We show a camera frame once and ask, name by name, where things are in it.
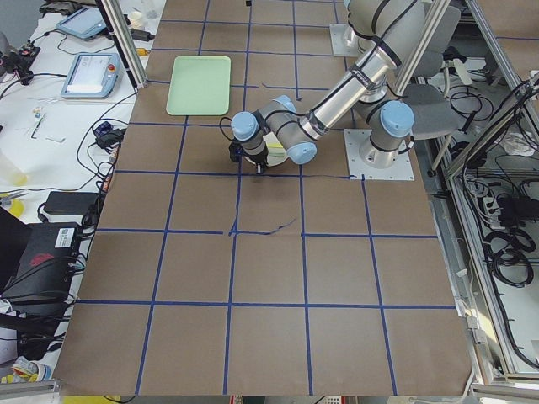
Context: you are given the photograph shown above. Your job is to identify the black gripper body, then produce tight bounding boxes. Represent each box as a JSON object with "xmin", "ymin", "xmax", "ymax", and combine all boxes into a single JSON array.
[{"xmin": 250, "ymin": 147, "xmax": 269, "ymax": 167}]

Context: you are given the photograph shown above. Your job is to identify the white round plate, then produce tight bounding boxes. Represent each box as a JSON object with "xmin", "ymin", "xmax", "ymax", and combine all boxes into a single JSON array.
[{"xmin": 243, "ymin": 142, "xmax": 288, "ymax": 167}]

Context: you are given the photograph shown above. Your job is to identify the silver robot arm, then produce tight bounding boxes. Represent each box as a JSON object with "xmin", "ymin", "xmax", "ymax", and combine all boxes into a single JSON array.
[{"xmin": 228, "ymin": 1, "xmax": 425, "ymax": 174}]

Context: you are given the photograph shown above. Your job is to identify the light green tray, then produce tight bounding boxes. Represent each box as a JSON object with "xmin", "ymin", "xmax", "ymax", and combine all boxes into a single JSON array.
[{"xmin": 166, "ymin": 56, "xmax": 232, "ymax": 116}]

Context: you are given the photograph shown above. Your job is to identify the grey office chair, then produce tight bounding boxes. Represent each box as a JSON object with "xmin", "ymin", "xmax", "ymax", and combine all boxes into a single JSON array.
[{"xmin": 397, "ymin": 1, "xmax": 461, "ymax": 172}]

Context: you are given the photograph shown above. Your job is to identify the near blue teach pendant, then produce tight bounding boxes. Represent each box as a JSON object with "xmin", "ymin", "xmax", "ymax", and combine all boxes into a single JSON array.
[{"xmin": 60, "ymin": 53, "xmax": 121, "ymax": 99}]

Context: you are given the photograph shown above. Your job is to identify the blue teach pendant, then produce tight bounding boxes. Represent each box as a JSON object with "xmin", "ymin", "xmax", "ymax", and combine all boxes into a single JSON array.
[
  {"xmin": 56, "ymin": 8, "xmax": 106, "ymax": 40},
  {"xmin": 60, "ymin": 53, "xmax": 121, "ymax": 99}
]

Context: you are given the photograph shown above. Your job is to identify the black power adapter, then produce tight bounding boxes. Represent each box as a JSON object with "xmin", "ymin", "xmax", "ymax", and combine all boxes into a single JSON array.
[{"xmin": 43, "ymin": 191, "xmax": 98, "ymax": 215}]

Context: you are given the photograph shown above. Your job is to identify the far blue teach pendant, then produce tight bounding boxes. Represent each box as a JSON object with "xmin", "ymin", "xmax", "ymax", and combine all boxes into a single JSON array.
[{"xmin": 56, "ymin": 8, "xmax": 106, "ymax": 40}]

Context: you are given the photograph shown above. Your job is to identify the black laptop computer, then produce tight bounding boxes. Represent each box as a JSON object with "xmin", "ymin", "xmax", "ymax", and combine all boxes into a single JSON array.
[{"xmin": 1, "ymin": 209, "xmax": 83, "ymax": 338}]

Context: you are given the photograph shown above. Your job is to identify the plastic bottle yellow liquid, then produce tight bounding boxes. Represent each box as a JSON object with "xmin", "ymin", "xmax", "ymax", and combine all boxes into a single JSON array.
[{"xmin": 0, "ymin": 151, "xmax": 28, "ymax": 186}]

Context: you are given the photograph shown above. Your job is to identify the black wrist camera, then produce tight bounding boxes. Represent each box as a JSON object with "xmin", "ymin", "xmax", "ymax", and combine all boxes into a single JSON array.
[{"xmin": 228, "ymin": 142, "xmax": 243, "ymax": 163}]

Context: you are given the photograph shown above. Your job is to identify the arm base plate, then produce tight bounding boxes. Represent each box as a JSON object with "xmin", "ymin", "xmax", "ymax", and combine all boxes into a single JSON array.
[
  {"xmin": 329, "ymin": 24, "xmax": 361, "ymax": 57},
  {"xmin": 344, "ymin": 129, "xmax": 414, "ymax": 181}
]

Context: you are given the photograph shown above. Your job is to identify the aluminium frame post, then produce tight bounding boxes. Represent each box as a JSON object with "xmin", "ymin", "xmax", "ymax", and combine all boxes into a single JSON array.
[{"xmin": 95, "ymin": 0, "xmax": 147, "ymax": 89}]

